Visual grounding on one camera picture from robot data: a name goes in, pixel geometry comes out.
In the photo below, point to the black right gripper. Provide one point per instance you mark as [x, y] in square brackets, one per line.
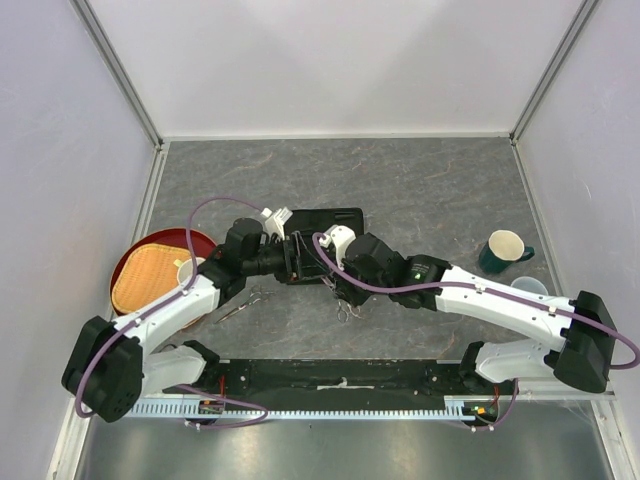
[344, 290]

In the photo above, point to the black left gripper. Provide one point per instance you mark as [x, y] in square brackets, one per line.
[291, 271]

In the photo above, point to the silver scissors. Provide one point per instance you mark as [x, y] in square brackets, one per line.
[257, 294]
[344, 311]

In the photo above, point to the black zippered tool case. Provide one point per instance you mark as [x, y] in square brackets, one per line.
[308, 268]

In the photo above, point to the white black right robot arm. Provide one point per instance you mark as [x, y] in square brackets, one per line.
[571, 340]

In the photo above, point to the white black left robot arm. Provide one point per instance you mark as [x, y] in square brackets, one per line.
[113, 363]

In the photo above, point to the round red tray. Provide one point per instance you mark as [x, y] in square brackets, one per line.
[172, 237]

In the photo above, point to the cream yellow cup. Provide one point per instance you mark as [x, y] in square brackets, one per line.
[186, 271]

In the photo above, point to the woven bamboo mat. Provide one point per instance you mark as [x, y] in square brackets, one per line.
[149, 272]

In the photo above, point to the dark green mug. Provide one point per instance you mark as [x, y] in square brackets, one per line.
[503, 249]

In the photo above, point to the clear plastic cup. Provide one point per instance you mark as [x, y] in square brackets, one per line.
[529, 284]

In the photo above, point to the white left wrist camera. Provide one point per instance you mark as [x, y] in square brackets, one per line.
[274, 221]

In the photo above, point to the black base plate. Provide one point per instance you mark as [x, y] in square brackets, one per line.
[346, 385]

